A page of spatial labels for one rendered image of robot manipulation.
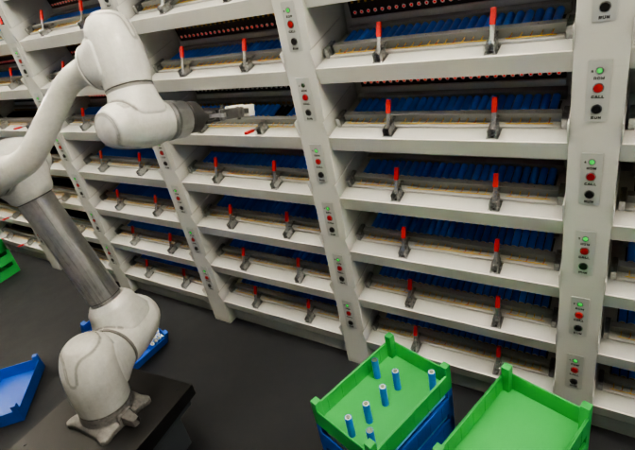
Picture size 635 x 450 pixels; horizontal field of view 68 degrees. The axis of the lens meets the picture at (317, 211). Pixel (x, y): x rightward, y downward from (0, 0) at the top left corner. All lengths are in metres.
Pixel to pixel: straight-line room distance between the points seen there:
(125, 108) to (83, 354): 0.74
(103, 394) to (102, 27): 0.97
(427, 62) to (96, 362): 1.17
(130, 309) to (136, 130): 0.73
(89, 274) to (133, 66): 0.74
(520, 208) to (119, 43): 0.98
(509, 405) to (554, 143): 0.62
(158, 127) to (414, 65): 0.60
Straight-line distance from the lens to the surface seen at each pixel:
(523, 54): 1.11
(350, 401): 1.33
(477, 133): 1.21
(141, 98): 1.07
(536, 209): 1.27
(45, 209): 1.56
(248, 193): 1.66
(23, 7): 2.41
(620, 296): 1.34
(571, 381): 1.55
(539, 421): 1.29
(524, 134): 1.19
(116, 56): 1.09
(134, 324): 1.63
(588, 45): 1.09
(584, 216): 1.23
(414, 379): 1.36
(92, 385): 1.52
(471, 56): 1.14
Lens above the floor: 1.33
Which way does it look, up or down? 27 degrees down
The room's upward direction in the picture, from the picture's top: 12 degrees counter-clockwise
